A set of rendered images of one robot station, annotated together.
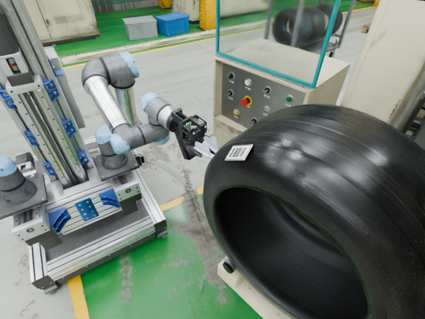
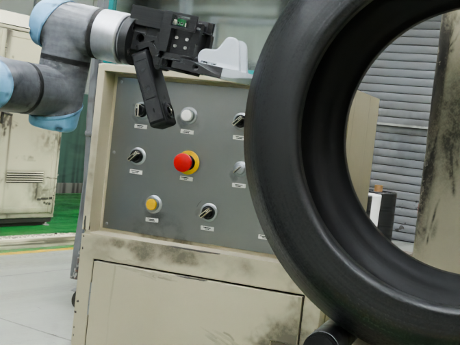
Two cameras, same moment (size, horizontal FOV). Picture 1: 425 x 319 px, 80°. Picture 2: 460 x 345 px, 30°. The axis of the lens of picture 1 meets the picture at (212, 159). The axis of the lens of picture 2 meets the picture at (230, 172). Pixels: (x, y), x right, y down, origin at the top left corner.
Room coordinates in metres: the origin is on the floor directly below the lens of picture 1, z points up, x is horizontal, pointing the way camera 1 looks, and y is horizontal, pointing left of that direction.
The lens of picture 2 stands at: (-0.50, 0.52, 1.16)
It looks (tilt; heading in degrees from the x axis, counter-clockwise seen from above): 3 degrees down; 335
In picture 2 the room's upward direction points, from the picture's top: 6 degrees clockwise
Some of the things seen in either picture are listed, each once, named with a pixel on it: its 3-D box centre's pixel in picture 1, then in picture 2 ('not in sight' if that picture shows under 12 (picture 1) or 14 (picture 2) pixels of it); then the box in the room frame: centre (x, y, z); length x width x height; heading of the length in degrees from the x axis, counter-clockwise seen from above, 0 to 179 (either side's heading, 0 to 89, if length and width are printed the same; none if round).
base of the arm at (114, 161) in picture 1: (112, 154); not in sight; (1.12, 0.58, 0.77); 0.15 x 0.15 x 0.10
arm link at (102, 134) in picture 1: (109, 138); not in sight; (1.13, 0.58, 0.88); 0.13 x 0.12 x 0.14; 124
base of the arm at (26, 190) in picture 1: (16, 187); not in sight; (0.87, 1.01, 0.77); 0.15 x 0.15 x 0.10
